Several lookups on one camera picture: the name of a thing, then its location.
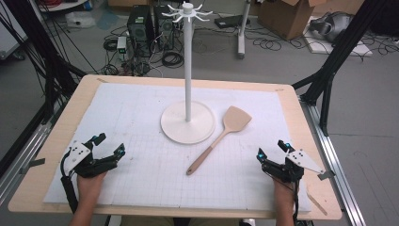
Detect black metal frame stand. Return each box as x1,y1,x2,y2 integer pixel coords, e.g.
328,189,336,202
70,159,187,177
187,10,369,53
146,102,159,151
2,0,88,124
291,0,388,137

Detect small white box device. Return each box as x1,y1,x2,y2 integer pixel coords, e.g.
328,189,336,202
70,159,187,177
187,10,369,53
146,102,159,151
116,36,128,55

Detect person's right hand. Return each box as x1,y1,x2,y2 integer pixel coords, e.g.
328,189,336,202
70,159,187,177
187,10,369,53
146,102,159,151
272,177,297,205

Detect grey headset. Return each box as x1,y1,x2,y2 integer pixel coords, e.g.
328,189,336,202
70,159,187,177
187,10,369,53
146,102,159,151
308,11,355,43

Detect grey tape piece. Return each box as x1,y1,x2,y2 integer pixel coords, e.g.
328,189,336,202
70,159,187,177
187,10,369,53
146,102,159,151
317,169,337,182
19,157,47,175

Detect white foam board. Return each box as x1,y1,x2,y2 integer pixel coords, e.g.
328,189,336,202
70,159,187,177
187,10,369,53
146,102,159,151
302,15,375,58

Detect thin wooden strip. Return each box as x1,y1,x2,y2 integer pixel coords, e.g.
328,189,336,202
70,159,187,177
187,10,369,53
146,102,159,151
306,190,329,217

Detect white grid mat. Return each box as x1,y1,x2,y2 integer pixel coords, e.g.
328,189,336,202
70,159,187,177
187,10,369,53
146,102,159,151
42,82,312,214

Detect cardboard box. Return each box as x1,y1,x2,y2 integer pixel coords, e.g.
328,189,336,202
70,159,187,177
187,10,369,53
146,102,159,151
257,0,327,41

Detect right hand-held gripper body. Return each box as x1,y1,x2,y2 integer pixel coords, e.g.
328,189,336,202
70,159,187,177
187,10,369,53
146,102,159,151
261,150,327,185

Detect black computer tower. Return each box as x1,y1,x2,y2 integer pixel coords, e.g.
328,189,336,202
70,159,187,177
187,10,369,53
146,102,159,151
126,5,155,58
153,5,177,52

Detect flat black device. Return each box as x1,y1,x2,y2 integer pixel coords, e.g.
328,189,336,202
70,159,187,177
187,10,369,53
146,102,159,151
214,14,251,30

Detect grey cabinet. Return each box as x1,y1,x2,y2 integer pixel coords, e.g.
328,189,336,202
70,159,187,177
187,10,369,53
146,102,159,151
0,0,28,61

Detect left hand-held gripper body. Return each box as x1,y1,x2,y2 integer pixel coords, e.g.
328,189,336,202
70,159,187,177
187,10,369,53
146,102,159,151
61,139,120,179

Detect aluminium rail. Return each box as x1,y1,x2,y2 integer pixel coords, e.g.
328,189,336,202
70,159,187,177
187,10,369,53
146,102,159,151
0,103,64,206
298,99,367,226

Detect white floor stand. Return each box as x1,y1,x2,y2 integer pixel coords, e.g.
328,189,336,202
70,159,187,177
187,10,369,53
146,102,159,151
236,0,252,60

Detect white hook rack stand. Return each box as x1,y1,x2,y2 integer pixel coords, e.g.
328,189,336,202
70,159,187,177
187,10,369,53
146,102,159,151
160,1,217,145

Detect person's left hand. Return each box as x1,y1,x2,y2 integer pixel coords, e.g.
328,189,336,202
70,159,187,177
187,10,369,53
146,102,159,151
76,170,108,202

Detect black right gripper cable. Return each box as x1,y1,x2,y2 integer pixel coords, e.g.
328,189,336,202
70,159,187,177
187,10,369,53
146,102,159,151
291,178,301,226

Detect coiled black cable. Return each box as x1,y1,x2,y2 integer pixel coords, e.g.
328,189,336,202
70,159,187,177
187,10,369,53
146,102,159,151
161,50,185,69

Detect clear plastic bag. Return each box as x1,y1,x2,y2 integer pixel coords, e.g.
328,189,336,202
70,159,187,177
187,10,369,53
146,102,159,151
64,11,97,30

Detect wooden spatula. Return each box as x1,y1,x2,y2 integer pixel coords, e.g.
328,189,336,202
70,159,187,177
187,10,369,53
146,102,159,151
185,105,253,176

